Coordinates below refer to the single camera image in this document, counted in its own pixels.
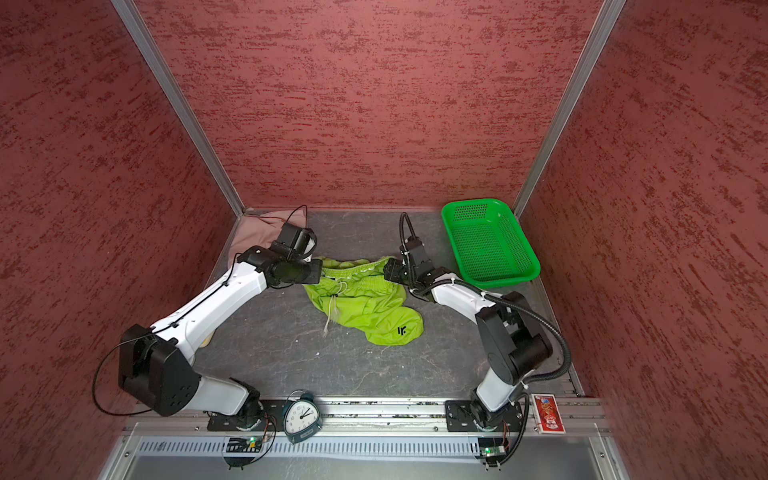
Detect controller board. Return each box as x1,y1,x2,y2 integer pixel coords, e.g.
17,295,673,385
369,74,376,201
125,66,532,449
477,437,510,469
223,437,263,469

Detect pink shorts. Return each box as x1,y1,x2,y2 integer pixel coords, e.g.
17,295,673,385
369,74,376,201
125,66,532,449
227,209,307,267

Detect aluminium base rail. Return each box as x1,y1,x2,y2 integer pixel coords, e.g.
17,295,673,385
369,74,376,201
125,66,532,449
122,397,613,437

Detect right aluminium corner post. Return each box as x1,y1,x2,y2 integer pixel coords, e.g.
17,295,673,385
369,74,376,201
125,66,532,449
513,0,626,218

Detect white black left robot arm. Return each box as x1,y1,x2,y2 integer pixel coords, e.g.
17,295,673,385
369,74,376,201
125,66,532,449
117,246,322,430

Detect beige calculator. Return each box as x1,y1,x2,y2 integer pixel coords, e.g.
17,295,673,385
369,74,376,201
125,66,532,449
199,333,214,348

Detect lime green shorts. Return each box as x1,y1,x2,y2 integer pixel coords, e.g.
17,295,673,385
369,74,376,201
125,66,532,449
304,257,424,346

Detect green plastic basket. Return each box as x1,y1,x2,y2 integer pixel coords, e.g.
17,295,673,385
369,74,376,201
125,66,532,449
441,199,541,290

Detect black corrugated cable conduit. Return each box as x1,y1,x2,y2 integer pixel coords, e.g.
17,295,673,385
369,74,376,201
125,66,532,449
398,211,572,385

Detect left aluminium corner post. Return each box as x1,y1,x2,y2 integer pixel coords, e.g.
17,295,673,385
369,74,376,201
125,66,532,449
111,0,246,217

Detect teal alarm clock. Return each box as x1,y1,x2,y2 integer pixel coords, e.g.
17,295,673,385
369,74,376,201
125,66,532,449
282,389,323,444

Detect right controller board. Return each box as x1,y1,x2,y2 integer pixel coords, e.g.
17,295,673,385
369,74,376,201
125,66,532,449
477,437,510,469

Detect left controller board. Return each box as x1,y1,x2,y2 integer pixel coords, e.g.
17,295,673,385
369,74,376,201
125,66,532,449
223,437,263,469

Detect aluminium corner post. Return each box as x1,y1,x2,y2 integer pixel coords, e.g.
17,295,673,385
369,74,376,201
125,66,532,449
111,0,246,217
513,0,626,218

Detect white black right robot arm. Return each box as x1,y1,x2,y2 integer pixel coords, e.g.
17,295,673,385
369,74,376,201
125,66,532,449
384,259,554,429

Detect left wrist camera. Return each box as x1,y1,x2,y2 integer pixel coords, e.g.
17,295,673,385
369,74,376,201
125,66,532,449
271,223,317,261

